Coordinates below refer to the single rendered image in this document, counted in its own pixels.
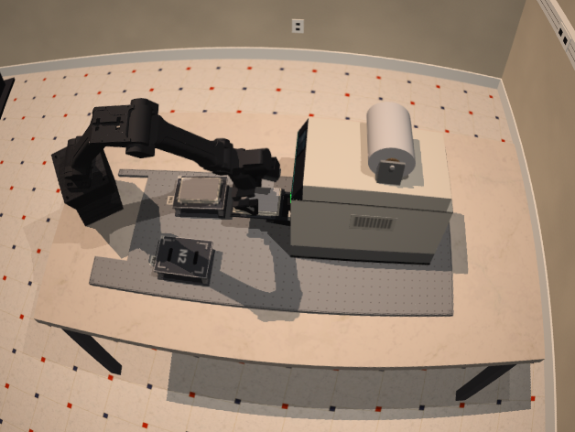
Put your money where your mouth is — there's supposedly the beige cylinder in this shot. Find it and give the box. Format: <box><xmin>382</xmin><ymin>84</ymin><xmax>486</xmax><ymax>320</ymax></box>
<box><xmin>366</xmin><ymin>102</ymin><xmax>416</xmax><ymax>177</ymax></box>

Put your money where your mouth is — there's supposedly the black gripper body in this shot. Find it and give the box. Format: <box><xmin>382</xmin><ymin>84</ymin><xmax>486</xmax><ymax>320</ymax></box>
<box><xmin>228</xmin><ymin>171</ymin><xmax>260</xmax><ymax>208</ymax></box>

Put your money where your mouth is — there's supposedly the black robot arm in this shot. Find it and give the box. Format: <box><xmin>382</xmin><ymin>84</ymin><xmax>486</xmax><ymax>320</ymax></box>
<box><xmin>63</xmin><ymin>98</ymin><xmax>281</xmax><ymax>190</ymax></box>

